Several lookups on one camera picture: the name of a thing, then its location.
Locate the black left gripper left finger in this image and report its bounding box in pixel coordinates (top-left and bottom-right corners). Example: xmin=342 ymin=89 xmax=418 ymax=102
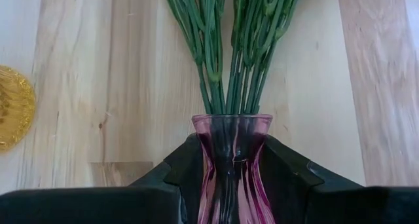
xmin=0 ymin=133 xmax=206 ymax=224

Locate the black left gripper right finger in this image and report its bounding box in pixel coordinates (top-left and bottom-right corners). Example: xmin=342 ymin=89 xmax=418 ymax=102
xmin=261 ymin=134 xmax=419 ymax=224

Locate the purple glass vase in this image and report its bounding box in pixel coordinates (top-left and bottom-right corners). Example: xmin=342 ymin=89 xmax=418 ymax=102
xmin=191 ymin=113 xmax=278 ymax=224

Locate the yellow glass vase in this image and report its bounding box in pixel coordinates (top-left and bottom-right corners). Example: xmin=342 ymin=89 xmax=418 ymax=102
xmin=0 ymin=65 xmax=37 ymax=153

